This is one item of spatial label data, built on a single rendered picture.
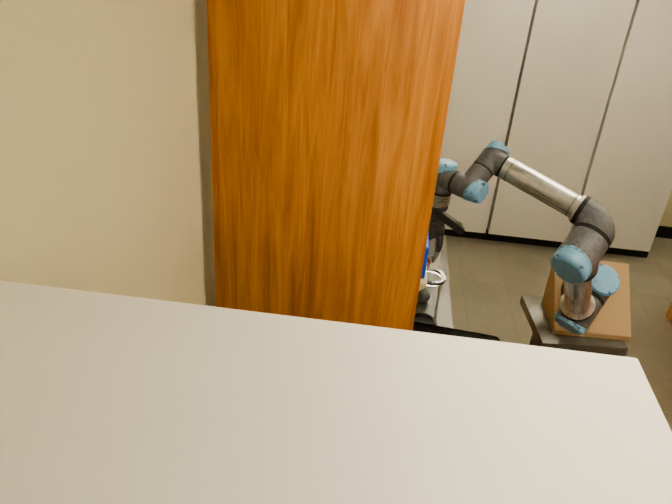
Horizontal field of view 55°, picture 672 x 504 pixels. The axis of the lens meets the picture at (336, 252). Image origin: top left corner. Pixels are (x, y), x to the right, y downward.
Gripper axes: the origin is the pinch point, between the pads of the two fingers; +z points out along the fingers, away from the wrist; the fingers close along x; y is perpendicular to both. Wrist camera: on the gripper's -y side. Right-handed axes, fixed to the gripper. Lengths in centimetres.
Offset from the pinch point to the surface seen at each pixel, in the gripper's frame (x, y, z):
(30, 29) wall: 107, 96, -90
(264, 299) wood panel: 55, 63, -19
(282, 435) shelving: 149, 71, -69
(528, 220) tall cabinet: -217, -159, 93
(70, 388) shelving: 142, 88, -69
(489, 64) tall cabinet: -229, -107, -17
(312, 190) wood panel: 58, 55, -50
